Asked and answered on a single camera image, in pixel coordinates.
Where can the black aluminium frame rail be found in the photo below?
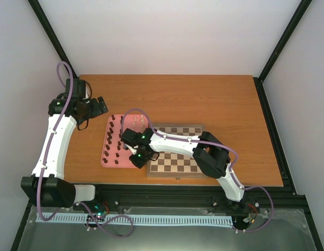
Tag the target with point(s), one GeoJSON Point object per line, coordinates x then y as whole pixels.
{"type": "Point", "coordinates": [284, 197]}

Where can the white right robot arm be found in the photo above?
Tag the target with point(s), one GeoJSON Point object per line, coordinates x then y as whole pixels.
{"type": "Point", "coordinates": [210, 155]}

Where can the wooden chess board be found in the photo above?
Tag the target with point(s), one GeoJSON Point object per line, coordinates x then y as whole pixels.
{"type": "Point", "coordinates": [172, 165]}

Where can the pink plastic tray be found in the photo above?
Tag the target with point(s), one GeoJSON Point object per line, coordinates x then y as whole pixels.
{"type": "Point", "coordinates": [113, 154]}

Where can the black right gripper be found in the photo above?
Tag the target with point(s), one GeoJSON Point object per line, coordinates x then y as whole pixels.
{"type": "Point", "coordinates": [138, 163]}

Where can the light blue cable duct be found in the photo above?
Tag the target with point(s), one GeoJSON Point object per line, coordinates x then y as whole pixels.
{"type": "Point", "coordinates": [145, 220]}

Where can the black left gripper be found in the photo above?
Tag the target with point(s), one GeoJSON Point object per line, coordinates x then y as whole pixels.
{"type": "Point", "coordinates": [97, 109]}

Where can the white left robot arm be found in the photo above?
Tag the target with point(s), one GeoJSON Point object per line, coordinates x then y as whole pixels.
{"type": "Point", "coordinates": [46, 186]}

